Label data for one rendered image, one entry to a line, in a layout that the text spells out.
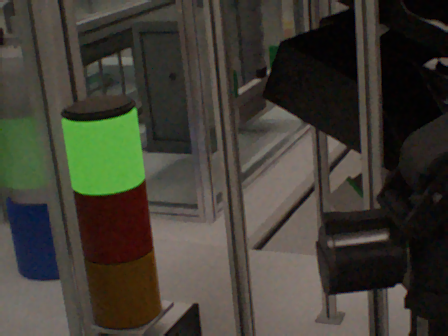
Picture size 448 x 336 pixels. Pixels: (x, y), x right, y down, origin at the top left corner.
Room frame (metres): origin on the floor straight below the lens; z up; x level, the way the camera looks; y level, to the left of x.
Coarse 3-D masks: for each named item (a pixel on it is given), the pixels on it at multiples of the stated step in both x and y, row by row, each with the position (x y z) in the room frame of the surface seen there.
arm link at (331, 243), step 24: (384, 192) 0.66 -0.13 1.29; (408, 192) 0.67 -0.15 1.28; (432, 192) 0.60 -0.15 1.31; (336, 216) 0.63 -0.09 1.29; (360, 216) 0.63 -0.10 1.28; (384, 216) 0.63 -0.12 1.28; (408, 216) 0.60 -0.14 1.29; (432, 216) 0.60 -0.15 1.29; (336, 240) 0.62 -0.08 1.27; (360, 240) 0.62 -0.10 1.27; (384, 240) 0.62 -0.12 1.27; (336, 264) 0.61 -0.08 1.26; (360, 264) 0.61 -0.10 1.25; (384, 264) 0.61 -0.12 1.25; (336, 288) 0.61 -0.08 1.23; (360, 288) 0.61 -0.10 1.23; (384, 288) 0.62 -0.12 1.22
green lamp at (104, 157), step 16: (64, 128) 0.54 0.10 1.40; (80, 128) 0.53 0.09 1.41; (96, 128) 0.53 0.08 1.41; (112, 128) 0.53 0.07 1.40; (128, 128) 0.54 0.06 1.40; (80, 144) 0.53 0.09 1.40; (96, 144) 0.53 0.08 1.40; (112, 144) 0.53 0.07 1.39; (128, 144) 0.54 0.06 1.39; (80, 160) 0.53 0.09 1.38; (96, 160) 0.53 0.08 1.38; (112, 160) 0.53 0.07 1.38; (128, 160) 0.53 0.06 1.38; (80, 176) 0.53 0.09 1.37; (96, 176) 0.53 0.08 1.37; (112, 176) 0.53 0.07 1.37; (128, 176) 0.53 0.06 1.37; (144, 176) 0.55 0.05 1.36; (80, 192) 0.54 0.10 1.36; (96, 192) 0.53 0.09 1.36; (112, 192) 0.53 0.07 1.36
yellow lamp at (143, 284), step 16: (144, 256) 0.54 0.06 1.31; (96, 272) 0.53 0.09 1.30; (112, 272) 0.53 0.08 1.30; (128, 272) 0.53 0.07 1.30; (144, 272) 0.54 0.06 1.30; (96, 288) 0.53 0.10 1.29; (112, 288) 0.53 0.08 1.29; (128, 288) 0.53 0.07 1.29; (144, 288) 0.53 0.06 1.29; (96, 304) 0.54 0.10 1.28; (112, 304) 0.53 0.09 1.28; (128, 304) 0.53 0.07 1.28; (144, 304) 0.53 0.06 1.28; (160, 304) 0.55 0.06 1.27; (96, 320) 0.54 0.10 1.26; (112, 320) 0.53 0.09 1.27; (128, 320) 0.53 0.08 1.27; (144, 320) 0.53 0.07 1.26
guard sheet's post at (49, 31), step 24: (48, 0) 0.55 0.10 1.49; (72, 0) 0.57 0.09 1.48; (48, 24) 0.55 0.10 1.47; (72, 24) 0.57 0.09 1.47; (48, 48) 0.55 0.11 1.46; (72, 48) 0.56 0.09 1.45; (48, 72) 0.55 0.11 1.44; (72, 72) 0.56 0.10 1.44; (48, 96) 0.55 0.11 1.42; (72, 96) 0.56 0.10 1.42; (72, 192) 0.55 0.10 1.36; (72, 216) 0.55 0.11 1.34; (72, 240) 0.55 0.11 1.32; (72, 264) 0.56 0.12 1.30
